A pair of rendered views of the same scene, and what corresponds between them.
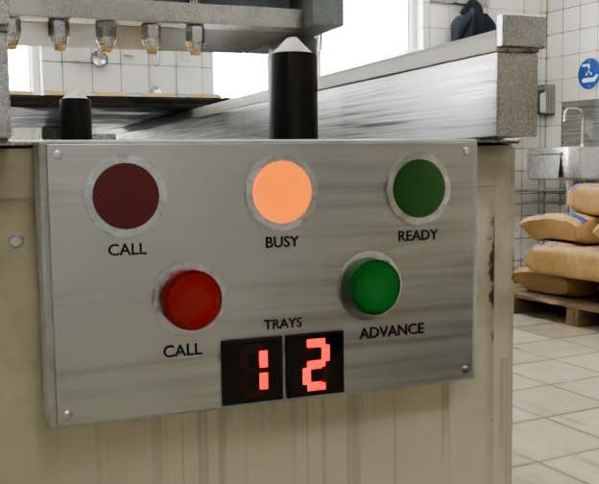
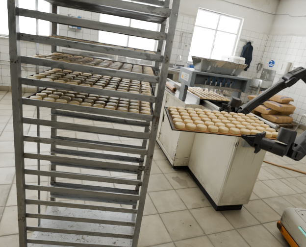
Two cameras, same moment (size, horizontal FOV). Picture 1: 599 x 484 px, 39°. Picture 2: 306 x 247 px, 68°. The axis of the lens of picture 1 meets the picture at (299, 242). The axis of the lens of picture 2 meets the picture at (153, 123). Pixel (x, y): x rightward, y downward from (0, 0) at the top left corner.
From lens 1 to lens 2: 1.67 m
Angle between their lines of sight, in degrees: 14
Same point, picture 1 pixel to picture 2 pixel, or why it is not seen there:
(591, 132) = (267, 77)
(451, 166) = not seen: hidden behind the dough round
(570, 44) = (268, 55)
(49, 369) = (243, 143)
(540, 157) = (255, 80)
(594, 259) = (262, 108)
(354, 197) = not seen: hidden behind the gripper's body
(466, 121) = not seen: hidden behind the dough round
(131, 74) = (174, 50)
